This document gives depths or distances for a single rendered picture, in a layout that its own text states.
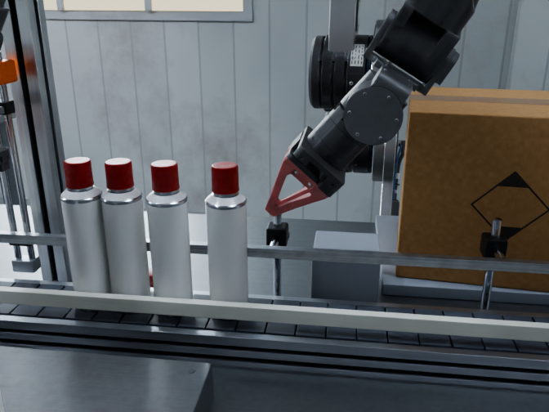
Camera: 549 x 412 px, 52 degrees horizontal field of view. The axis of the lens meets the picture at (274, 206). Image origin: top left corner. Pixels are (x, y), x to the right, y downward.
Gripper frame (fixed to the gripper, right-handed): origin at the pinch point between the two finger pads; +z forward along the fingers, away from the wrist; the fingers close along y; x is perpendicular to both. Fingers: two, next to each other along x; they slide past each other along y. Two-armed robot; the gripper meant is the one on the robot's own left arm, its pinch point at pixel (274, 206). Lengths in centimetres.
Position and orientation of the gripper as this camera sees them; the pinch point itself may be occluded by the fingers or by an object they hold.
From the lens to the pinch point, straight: 68.9
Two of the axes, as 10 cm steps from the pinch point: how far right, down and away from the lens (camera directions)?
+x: 7.5, 6.5, 1.4
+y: -1.4, 3.5, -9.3
